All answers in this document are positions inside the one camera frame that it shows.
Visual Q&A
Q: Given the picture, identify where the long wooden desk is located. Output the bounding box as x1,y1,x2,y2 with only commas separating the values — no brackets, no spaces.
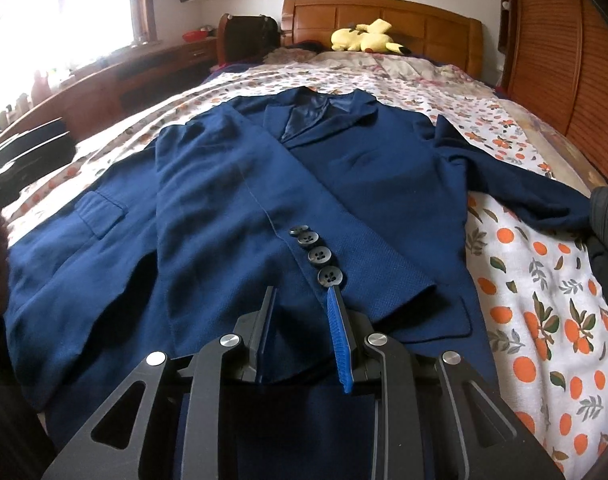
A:
0,37,217,143

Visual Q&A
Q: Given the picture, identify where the orange print bed sheet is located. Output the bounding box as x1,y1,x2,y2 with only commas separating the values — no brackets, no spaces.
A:
5,64,608,479

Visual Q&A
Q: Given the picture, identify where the yellow plush toy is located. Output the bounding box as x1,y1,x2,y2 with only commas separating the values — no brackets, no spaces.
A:
330,18,411,55

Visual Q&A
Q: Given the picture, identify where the window with frame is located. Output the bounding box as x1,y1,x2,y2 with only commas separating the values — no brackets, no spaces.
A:
0,0,156,126

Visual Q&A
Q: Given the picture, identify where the wooden slatted wardrobe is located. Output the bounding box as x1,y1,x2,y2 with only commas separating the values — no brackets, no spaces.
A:
502,0,608,181

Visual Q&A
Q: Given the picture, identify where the dark chair at desk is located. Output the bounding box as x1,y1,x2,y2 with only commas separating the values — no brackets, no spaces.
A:
216,13,281,65

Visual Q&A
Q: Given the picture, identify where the floral beige pillow blanket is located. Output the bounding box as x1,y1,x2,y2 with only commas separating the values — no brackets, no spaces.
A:
262,46,491,94

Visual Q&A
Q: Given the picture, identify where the wooden bed headboard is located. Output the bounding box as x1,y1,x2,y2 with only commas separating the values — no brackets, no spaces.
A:
279,0,485,82

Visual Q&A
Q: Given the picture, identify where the red bowl on desk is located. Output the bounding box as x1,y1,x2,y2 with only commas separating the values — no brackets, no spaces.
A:
182,29,208,44

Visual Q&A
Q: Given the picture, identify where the navy blue suit jacket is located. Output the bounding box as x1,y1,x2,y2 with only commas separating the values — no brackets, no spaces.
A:
6,88,589,479

